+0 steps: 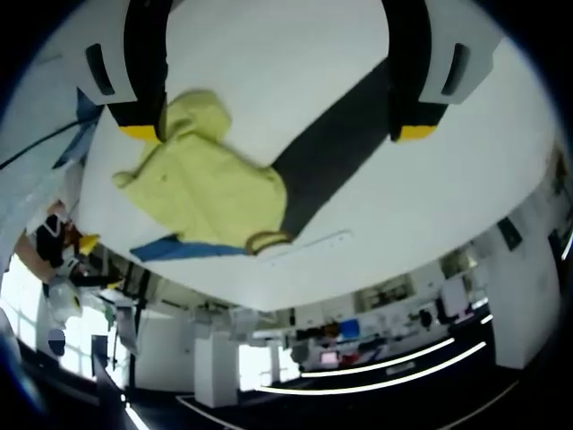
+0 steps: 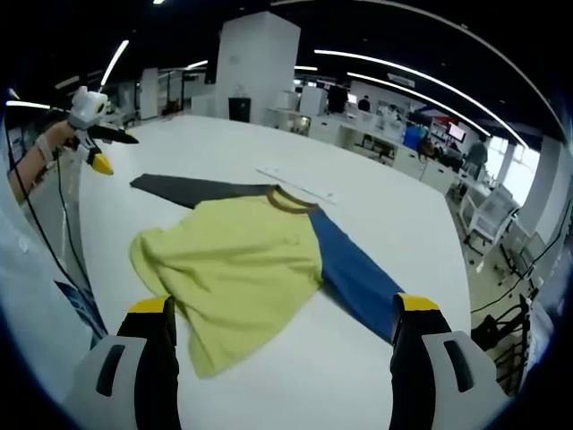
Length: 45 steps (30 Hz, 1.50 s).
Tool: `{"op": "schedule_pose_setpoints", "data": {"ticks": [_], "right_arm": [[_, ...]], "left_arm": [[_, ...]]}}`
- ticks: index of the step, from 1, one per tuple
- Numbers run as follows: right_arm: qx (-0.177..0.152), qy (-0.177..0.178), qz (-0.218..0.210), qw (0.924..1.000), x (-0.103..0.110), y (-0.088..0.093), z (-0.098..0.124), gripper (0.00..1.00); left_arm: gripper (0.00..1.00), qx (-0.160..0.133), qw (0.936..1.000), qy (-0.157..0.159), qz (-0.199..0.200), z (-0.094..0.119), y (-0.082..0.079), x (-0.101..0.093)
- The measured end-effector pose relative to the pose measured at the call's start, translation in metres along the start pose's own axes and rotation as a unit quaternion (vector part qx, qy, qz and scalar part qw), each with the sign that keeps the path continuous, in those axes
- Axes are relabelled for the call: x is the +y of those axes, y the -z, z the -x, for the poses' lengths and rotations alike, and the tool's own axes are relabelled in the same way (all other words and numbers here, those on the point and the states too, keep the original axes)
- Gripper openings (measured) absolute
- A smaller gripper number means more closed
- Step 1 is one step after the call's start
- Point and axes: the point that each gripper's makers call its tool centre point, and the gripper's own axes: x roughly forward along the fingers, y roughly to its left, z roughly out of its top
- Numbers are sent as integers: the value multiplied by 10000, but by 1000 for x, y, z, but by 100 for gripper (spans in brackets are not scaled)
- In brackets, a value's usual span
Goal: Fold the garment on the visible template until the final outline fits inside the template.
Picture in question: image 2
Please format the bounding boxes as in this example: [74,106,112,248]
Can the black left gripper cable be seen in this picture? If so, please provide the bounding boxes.
[13,147,93,290]

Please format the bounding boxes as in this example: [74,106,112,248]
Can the yellow garment grey blue sleeves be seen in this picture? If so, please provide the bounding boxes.
[129,173,405,381]

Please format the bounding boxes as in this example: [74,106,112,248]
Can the white pillar beside black bin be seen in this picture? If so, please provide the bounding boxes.
[217,11,302,123]

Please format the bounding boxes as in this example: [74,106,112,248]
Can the black bin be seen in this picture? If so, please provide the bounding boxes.
[227,96,252,124]

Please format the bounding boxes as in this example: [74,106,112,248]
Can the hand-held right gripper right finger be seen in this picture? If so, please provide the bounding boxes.
[388,292,506,430]

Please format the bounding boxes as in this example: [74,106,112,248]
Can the blue crate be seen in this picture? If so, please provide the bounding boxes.
[402,125,424,150]

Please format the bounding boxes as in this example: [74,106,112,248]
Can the white mesh office chair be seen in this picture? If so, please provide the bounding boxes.
[460,185,521,246]

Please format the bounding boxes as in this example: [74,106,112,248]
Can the white cabinet row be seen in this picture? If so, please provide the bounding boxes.
[308,111,454,190]

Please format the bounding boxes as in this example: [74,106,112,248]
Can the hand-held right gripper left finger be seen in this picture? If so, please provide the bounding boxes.
[64,294,184,430]

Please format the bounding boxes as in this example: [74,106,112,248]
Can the person's white shirt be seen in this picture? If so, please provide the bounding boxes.
[0,196,109,364]

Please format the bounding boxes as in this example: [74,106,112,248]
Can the curved ceiling light strip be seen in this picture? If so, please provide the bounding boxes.
[346,71,494,136]
[312,48,530,150]

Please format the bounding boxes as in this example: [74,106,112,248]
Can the person's left hand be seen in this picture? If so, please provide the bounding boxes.
[46,120,81,152]

